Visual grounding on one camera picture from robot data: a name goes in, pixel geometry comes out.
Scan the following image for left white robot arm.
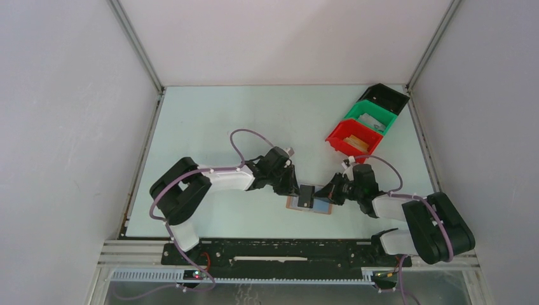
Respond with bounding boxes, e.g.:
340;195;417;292
149;146;299;265

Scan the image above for red plastic bin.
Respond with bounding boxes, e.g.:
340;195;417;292
325;119;383;156

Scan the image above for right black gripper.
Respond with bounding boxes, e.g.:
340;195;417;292
313;172;363;205

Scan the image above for black plastic bin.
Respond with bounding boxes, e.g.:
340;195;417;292
358;83;410;116

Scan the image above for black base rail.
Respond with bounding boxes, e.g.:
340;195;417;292
161;238;401;280

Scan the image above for grey cable duct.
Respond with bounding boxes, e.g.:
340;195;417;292
109;268;374;285

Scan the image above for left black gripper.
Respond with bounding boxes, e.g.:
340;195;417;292
268;164;301;197

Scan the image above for cards in red bin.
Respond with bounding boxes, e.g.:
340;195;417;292
343;135;369;152

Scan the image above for cards in green bin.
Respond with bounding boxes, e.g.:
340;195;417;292
359;113;386;133

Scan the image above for brown leather card holder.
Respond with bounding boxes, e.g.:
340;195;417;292
286;184;332;215

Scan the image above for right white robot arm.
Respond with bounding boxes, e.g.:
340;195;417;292
314;156;476;266

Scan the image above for green plastic bin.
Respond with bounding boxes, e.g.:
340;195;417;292
343;100;397;136

